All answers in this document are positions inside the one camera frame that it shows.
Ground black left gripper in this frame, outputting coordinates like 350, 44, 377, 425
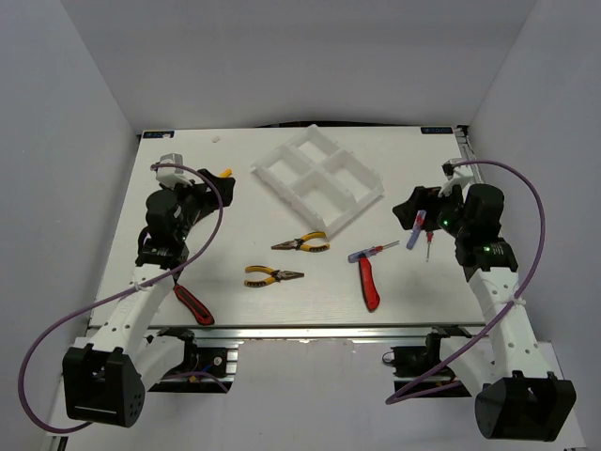
162, 169, 234, 242

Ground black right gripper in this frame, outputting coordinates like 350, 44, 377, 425
392, 181, 470, 240

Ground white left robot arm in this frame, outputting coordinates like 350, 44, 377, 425
62, 163, 236, 428

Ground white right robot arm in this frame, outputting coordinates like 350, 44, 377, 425
388, 184, 577, 442

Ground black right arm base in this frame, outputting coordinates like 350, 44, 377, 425
381, 326, 472, 394

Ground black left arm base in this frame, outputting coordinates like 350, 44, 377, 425
143, 327, 237, 394

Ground blue screwdriver horizontal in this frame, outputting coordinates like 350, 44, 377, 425
347, 241, 399, 263

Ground white compartment organizer tray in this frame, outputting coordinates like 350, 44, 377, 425
251, 124, 384, 238

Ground blue label right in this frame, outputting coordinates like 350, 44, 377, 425
420, 126, 455, 134

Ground blue label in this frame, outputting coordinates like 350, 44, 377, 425
142, 131, 175, 139
420, 126, 455, 134

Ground blue label left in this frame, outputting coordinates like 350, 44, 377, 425
142, 131, 175, 139

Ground yellow pliers upper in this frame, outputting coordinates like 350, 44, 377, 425
270, 231, 331, 253

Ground yellow pliers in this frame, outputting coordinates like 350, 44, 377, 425
244, 265, 304, 288
270, 231, 331, 253

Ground yellow pliers lower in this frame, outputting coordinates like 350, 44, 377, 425
244, 265, 304, 288

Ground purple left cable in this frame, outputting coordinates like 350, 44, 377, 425
17, 163, 230, 433

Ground purple cable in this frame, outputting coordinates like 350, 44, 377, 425
17, 163, 230, 433
385, 159, 548, 406

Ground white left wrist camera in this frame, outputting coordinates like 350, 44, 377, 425
155, 153, 193, 189

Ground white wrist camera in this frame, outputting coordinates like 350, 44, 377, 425
155, 153, 193, 189
439, 159, 474, 197

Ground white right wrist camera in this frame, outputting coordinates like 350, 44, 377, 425
439, 159, 474, 197

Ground aluminium rail front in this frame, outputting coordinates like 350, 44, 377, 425
86, 323, 489, 344

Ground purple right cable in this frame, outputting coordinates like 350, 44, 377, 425
385, 159, 548, 406

